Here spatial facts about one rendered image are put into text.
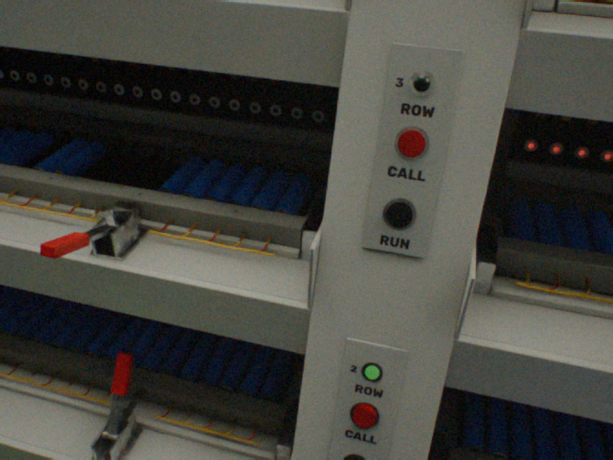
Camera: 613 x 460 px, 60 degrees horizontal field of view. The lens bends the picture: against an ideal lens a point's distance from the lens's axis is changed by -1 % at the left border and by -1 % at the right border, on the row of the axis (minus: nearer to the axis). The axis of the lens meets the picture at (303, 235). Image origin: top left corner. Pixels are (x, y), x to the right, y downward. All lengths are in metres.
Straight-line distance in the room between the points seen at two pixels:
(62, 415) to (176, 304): 0.20
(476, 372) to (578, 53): 0.20
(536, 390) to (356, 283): 0.14
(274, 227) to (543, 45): 0.21
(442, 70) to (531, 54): 0.05
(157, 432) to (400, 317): 0.27
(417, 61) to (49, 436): 0.43
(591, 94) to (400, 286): 0.15
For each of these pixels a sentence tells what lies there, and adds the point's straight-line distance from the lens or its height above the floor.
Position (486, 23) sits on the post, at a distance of 0.33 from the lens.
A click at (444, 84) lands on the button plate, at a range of 0.32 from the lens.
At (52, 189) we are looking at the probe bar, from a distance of 0.49.
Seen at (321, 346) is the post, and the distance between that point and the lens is 0.37.
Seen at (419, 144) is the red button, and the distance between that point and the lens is 0.32.
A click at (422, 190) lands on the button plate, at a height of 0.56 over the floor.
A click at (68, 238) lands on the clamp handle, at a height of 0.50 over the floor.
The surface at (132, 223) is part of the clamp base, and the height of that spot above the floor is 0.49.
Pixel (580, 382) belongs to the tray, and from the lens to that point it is 0.39.
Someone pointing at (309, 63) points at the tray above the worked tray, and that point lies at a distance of 0.34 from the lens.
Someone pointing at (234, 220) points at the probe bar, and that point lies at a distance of 0.41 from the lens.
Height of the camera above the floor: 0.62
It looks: 17 degrees down
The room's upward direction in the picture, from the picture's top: 7 degrees clockwise
